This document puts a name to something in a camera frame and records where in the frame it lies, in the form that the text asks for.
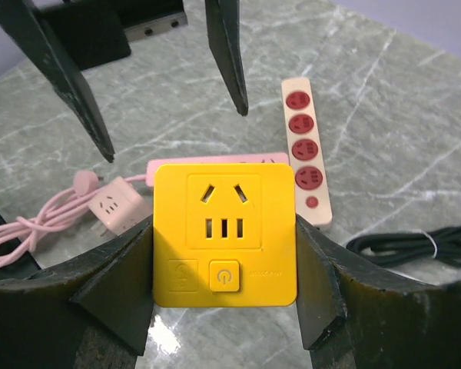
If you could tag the beige red power strip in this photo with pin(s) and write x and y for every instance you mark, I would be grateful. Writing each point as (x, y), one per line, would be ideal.
(312, 197)

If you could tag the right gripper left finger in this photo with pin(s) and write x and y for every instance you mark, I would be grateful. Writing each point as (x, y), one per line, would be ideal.
(92, 311)

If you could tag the pink cube adapter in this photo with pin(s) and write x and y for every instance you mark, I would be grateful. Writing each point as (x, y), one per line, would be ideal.
(119, 207)

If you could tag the yellow cube socket adapter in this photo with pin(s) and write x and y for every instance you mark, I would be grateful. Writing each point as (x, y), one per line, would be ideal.
(224, 235)

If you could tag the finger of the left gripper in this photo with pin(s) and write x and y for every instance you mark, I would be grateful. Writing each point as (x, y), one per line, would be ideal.
(223, 32)
(21, 21)

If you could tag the pink power strip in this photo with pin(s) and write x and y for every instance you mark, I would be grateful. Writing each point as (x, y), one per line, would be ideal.
(273, 157)

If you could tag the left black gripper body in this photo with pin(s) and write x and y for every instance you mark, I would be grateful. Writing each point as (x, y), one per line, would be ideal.
(95, 33)

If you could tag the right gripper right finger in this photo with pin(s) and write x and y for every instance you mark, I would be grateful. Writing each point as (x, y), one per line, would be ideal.
(354, 314)

